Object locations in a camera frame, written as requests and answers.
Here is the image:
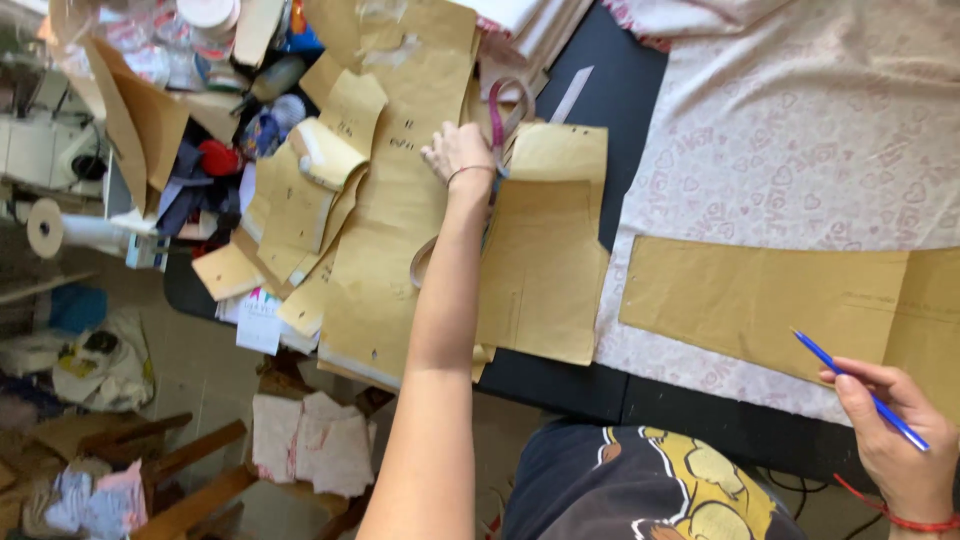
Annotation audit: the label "person's right hand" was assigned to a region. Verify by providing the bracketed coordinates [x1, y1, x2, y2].
[819, 357, 960, 525]

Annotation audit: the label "person's left hand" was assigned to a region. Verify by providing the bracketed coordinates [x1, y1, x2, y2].
[420, 121, 498, 189]

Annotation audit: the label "brown paper bodice pattern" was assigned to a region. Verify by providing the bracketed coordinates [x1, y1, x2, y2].
[475, 122, 612, 369]

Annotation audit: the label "blue pen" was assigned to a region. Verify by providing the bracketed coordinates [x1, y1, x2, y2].
[789, 326, 932, 453]

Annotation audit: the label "large brown paper pattern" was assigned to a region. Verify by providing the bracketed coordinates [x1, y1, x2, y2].
[303, 0, 483, 393]

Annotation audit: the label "small brown paper pattern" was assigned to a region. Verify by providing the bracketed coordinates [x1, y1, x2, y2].
[318, 68, 390, 163]

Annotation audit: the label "folded brown paper pattern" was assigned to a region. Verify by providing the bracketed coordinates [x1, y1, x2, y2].
[288, 117, 371, 193]

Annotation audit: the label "beige measuring tape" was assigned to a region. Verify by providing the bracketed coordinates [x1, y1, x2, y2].
[408, 234, 441, 291]

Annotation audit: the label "stack of white folded fabric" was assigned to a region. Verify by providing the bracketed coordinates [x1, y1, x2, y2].
[463, 0, 595, 100]

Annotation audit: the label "clear plastic ruler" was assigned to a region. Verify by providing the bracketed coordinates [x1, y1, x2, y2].
[549, 65, 596, 126]

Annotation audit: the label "curved brown paper pattern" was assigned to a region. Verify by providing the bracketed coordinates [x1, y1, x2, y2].
[253, 142, 340, 288]

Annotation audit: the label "heap of sewing clutter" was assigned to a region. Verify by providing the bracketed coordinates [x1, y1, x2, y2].
[48, 0, 333, 273]

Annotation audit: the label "square brown paper piece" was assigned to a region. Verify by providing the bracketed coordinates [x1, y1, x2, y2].
[190, 240, 269, 303]

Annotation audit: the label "white printed paper cards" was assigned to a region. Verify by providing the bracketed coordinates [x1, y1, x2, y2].
[216, 287, 321, 357]

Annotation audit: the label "bent brown paper sheet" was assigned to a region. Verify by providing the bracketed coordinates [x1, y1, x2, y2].
[81, 36, 192, 216]

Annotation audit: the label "white and pink cloth scraps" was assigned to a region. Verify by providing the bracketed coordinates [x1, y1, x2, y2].
[250, 390, 377, 498]

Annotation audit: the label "long brown paper pattern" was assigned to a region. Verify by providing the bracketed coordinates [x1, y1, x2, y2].
[618, 234, 912, 388]

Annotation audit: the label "pink heart print fabric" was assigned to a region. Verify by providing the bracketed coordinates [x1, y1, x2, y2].
[592, 0, 960, 429]

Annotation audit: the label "dark printed t-shirt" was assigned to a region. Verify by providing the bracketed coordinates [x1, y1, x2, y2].
[500, 418, 810, 540]

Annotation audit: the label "white thread cone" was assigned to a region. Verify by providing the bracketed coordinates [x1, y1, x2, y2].
[25, 197, 135, 261]

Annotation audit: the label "white plastic bag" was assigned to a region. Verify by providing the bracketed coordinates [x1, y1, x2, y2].
[51, 313, 156, 414]

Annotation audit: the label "blue cloth bundle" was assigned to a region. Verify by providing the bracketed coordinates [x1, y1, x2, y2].
[48, 282, 109, 336]

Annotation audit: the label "white sewing machine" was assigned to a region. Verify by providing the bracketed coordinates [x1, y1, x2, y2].
[0, 66, 115, 198]

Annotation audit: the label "wooden chair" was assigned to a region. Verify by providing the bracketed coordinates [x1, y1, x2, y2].
[73, 411, 378, 540]

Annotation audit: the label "pile of pastel cloth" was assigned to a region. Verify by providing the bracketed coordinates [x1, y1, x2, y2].
[43, 459, 149, 538]

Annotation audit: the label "brown paper pattern with notch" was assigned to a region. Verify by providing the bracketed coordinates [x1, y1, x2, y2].
[882, 246, 960, 423]

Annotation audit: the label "thin pink wrist bracelet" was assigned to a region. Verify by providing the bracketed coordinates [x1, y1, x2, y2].
[447, 164, 498, 188]

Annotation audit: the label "pink handled scissors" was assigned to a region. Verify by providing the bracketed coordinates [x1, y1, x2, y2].
[486, 76, 538, 180]

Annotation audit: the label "red string bracelet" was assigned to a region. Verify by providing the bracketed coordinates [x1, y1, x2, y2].
[832, 472, 960, 534]

